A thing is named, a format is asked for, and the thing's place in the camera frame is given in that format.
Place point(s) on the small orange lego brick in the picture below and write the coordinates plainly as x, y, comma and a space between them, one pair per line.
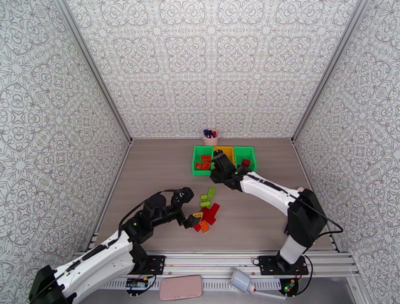
198, 166

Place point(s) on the pink rectangular case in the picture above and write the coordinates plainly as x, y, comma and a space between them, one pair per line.
180, 287

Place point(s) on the blue marker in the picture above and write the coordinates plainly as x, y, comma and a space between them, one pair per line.
206, 133

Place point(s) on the white squeeze bottle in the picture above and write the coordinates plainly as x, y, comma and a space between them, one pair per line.
240, 280

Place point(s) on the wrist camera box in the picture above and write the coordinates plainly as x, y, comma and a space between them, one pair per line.
184, 195
223, 162

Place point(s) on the aluminium frame post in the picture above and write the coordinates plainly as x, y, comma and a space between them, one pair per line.
93, 70
328, 70

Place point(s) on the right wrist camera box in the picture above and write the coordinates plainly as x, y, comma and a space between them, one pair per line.
223, 162

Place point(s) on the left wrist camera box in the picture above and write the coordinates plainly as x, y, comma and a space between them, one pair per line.
184, 195

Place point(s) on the small circuit board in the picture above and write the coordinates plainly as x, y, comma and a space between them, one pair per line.
136, 283
289, 286

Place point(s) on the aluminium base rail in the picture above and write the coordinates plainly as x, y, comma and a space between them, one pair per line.
212, 259

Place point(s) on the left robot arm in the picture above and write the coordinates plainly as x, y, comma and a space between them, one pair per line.
93, 262

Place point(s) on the small lime green lego brick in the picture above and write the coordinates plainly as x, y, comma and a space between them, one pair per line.
204, 197

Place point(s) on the yellow plastic bin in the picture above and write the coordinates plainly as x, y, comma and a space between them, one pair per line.
228, 152

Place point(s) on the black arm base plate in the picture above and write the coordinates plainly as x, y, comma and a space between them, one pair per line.
153, 264
268, 265

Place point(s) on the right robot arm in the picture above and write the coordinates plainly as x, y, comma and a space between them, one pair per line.
272, 190

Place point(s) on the green plastic bin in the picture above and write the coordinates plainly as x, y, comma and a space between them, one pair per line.
195, 153
250, 153

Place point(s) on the pink metal cup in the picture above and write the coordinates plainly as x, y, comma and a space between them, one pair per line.
211, 140

